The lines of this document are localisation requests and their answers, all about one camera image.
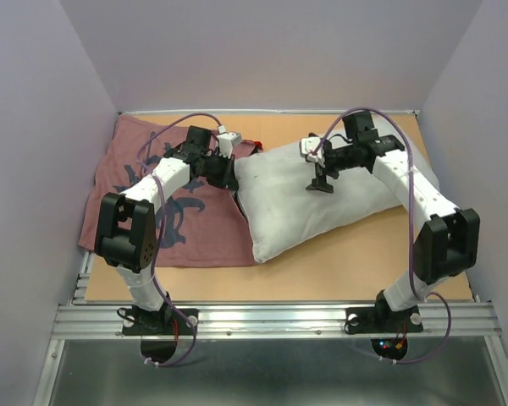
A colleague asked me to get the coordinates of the white pillow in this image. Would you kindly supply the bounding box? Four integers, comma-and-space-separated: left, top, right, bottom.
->
233, 122, 440, 264

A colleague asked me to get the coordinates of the pink pillowcase with dark print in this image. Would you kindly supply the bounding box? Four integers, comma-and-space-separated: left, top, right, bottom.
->
79, 116, 256, 268

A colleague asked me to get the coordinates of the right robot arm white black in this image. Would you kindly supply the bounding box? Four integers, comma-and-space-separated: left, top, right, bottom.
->
299, 107, 480, 334

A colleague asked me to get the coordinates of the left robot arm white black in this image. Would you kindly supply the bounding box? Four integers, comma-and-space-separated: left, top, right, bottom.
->
94, 126, 242, 336

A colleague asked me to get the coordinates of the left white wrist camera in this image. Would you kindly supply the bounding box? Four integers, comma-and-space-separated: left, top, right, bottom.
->
217, 132, 242, 159

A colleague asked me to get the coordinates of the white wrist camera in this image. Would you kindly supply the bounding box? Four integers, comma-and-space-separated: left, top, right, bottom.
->
217, 132, 242, 159
299, 134, 325, 167

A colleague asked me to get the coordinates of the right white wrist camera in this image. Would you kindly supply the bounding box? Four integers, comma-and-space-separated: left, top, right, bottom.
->
299, 134, 325, 167

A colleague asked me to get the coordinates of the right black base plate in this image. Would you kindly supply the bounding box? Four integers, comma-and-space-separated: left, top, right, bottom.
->
344, 305, 423, 335

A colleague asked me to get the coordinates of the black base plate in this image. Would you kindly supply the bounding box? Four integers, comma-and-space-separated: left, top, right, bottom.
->
116, 306, 193, 337
344, 305, 423, 335

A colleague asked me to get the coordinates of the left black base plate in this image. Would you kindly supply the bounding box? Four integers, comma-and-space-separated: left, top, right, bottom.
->
116, 306, 193, 337

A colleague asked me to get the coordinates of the aluminium frame rail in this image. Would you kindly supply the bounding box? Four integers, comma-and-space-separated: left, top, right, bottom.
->
31, 110, 508, 406

